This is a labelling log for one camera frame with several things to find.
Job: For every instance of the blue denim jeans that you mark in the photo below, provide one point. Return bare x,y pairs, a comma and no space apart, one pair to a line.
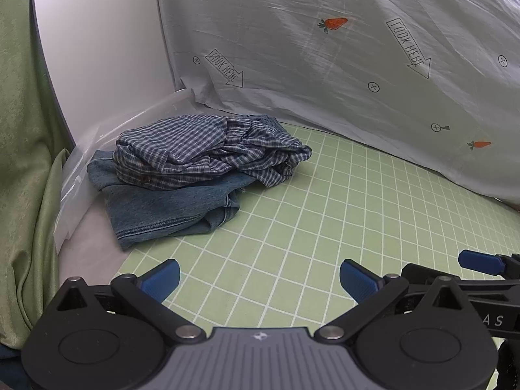
162,211

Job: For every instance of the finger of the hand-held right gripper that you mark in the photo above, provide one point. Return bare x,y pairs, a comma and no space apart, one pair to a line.
479,262
422,273

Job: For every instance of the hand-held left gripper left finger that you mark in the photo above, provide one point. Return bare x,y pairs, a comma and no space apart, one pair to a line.
162,278

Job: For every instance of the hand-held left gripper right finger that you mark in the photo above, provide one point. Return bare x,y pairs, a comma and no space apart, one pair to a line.
357,280

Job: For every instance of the white carrot print sheet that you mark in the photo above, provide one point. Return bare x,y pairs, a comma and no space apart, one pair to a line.
304,48

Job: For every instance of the blue plaid shirt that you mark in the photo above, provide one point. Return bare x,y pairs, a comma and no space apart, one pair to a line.
183,146

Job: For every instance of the dark teal cloth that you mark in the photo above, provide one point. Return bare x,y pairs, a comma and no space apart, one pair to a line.
8,369

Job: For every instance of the clear plastic sheet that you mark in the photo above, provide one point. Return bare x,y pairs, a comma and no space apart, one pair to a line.
75,195

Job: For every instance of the green curtain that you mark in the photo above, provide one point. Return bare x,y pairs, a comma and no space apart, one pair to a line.
24,170

